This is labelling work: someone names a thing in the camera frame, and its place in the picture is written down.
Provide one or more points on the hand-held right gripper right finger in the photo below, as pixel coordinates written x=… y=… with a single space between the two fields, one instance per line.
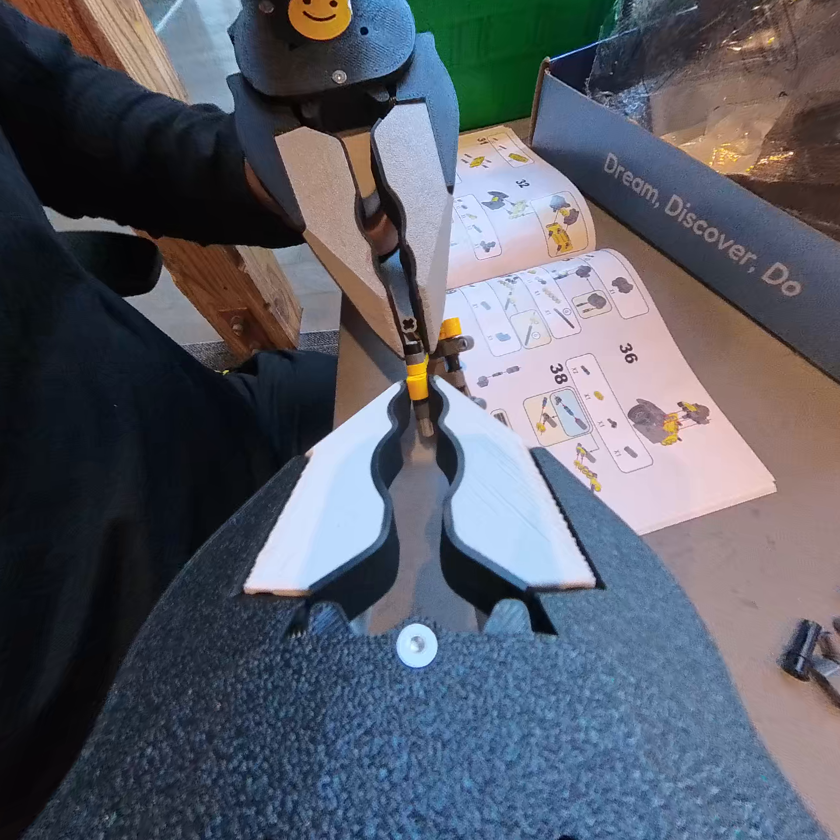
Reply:
x=518 y=518

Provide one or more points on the person's dark clothed body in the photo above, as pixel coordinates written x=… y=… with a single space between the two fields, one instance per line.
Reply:
x=98 y=459

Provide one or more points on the person's left forearm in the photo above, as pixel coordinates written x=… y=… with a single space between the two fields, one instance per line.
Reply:
x=131 y=144

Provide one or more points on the instruction booklet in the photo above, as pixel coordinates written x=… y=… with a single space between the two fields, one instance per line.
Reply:
x=623 y=394

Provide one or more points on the grey yellow brick assembly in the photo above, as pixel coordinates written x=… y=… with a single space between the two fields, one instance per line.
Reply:
x=456 y=367

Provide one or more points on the crumpled clear plastic bags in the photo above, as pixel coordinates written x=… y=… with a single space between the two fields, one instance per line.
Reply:
x=754 y=98

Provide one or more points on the wooden stool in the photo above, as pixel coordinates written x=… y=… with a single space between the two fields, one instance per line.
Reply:
x=249 y=295

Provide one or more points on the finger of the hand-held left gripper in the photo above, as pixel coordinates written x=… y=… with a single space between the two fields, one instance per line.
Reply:
x=328 y=210
x=426 y=197

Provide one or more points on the green box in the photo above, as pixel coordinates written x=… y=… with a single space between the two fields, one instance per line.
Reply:
x=512 y=59

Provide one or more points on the dark blue cardboard box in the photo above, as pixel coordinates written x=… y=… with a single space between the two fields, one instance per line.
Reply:
x=689 y=216

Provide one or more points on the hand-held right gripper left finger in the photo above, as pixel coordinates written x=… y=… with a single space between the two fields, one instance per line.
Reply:
x=328 y=518

